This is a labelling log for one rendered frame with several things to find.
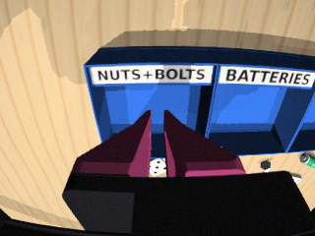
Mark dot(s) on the white domino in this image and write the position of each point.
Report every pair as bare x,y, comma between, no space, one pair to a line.
296,178
157,166

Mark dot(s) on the green aa battery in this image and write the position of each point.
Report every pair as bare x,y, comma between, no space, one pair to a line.
307,159

